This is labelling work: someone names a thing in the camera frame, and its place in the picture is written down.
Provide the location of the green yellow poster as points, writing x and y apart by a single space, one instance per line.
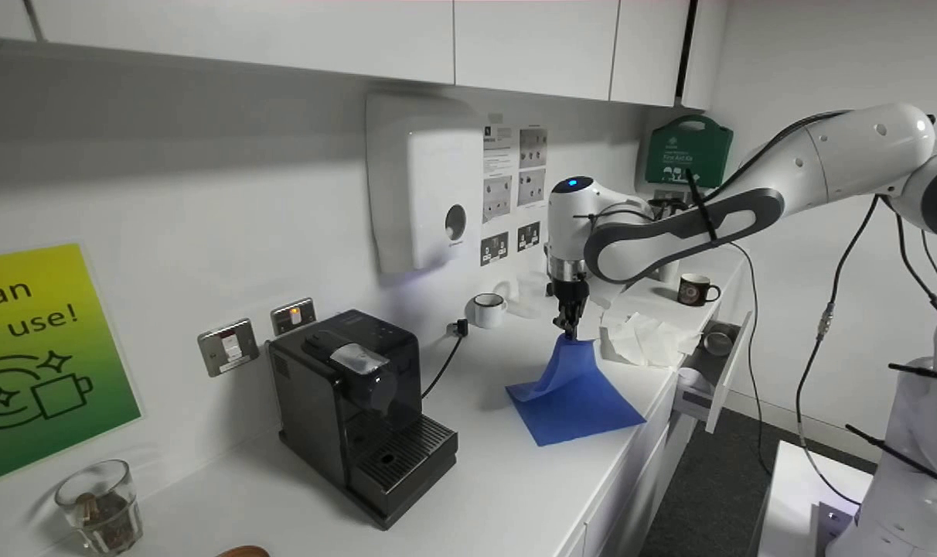
35 360

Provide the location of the white open drawer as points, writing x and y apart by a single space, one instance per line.
717 383

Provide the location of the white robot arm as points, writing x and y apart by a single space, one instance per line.
849 156

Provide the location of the white wall cabinet unit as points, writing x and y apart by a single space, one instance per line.
281 35

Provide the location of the blue placemat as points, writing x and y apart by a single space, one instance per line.
575 397

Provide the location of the brown round object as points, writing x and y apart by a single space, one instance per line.
246 552

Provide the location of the white paper towel dispenser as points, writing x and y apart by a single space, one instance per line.
416 188

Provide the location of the black coffee machine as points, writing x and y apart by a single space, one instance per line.
345 411

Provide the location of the white laminated notice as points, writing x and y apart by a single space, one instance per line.
498 173
533 166

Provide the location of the white base cabinet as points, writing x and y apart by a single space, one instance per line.
632 464

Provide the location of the steel wall socket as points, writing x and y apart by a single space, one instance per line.
492 248
531 237
293 318
227 348

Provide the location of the black mug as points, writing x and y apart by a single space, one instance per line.
697 291

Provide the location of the green first aid box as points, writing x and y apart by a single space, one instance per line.
683 154

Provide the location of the drinking glass with spoon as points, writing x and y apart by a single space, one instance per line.
98 508

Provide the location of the white mug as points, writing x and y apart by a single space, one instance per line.
487 309

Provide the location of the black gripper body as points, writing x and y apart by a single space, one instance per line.
569 280

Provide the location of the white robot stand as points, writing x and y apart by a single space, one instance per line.
809 496

